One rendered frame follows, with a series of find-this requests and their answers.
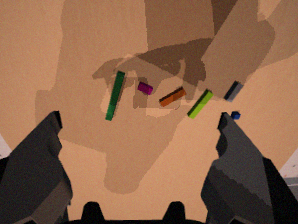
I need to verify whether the small blue block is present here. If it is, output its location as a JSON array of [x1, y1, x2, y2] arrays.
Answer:
[[231, 111, 241, 120]]

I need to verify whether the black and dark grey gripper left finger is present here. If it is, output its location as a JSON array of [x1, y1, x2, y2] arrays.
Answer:
[[0, 111, 73, 224]]

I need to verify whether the grey rectangular bar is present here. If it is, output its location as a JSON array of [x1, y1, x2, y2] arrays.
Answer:
[[224, 81, 244, 102]]

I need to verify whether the small magenta block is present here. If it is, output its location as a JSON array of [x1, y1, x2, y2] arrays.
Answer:
[[137, 81, 153, 95]]

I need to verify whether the orange rod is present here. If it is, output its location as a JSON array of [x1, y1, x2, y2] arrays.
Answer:
[[159, 87, 186, 107]]

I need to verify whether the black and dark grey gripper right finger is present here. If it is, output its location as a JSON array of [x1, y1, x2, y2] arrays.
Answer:
[[201, 112, 298, 224]]

